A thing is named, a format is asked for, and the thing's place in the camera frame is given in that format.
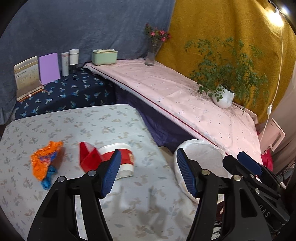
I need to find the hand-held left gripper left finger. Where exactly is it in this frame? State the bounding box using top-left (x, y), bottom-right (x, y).
top-left (27, 149), bottom-right (122, 241)

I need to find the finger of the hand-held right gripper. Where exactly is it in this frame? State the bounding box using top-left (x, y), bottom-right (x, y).
top-left (223, 155), bottom-right (249, 179)
top-left (237, 151), bottom-right (281, 189)

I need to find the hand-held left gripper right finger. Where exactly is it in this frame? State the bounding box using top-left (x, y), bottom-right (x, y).
top-left (176, 148), bottom-right (274, 241)

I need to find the red and white paper cup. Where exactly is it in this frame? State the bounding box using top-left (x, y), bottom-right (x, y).
top-left (98, 142), bottom-right (136, 180)

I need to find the red cardboard box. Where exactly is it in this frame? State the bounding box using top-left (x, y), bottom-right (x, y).
top-left (79, 141), bottom-right (105, 173)

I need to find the bin with white plastic liner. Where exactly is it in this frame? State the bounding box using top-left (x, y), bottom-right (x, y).
top-left (174, 138), bottom-right (228, 205)

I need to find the blue plastic bag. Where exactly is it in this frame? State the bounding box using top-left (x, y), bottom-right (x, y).
top-left (41, 165), bottom-right (58, 191)

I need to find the orange bag with blue print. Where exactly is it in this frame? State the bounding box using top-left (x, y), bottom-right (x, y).
top-left (31, 141), bottom-right (64, 182)

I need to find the red plastic bag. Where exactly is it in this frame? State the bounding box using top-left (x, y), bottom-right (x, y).
top-left (262, 152), bottom-right (274, 171)

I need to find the dark purple cloth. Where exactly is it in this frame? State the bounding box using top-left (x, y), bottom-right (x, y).
top-left (114, 85), bottom-right (192, 154)

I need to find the floral grey tablecloth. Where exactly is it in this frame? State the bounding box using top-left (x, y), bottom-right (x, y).
top-left (0, 104), bottom-right (201, 241)

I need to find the white plant pot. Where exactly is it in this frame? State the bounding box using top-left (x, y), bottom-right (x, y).
top-left (212, 84), bottom-right (236, 109)

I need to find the pink dotted cloth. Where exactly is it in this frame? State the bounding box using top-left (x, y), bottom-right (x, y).
top-left (83, 58), bottom-right (264, 166)

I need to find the navy floral cloth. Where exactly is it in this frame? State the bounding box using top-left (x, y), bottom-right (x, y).
top-left (14, 67), bottom-right (116, 120)

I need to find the green leafy plant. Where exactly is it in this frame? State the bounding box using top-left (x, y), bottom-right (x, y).
top-left (184, 37), bottom-right (270, 117)

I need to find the pale green box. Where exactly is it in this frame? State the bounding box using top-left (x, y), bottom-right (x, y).
top-left (91, 48), bottom-right (118, 66)

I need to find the white tube bottle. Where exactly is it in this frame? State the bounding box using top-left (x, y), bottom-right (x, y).
top-left (61, 52), bottom-right (70, 77)

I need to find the purple board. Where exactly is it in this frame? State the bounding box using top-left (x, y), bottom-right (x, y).
top-left (38, 52), bottom-right (61, 86)

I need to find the white jar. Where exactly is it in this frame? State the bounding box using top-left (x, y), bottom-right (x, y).
top-left (69, 48), bottom-right (80, 65)

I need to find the glass vase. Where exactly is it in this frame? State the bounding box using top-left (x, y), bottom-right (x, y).
top-left (144, 39), bottom-right (163, 67)

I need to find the pink flower bunch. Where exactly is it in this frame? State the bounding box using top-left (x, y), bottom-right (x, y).
top-left (143, 23), bottom-right (172, 47)

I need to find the mustard yellow backdrop cloth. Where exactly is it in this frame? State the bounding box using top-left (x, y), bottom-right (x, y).
top-left (155, 0), bottom-right (296, 124)

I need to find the bright lamp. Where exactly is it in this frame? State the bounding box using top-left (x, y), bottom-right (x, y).
top-left (268, 2), bottom-right (288, 27)

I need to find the blue-grey backdrop cloth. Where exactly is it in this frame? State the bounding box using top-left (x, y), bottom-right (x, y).
top-left (0, 0), bottom-right (176, 127)

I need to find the white lamp cable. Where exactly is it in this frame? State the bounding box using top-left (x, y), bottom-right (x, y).
top-left (261, 23), bottom-right (285, 137)

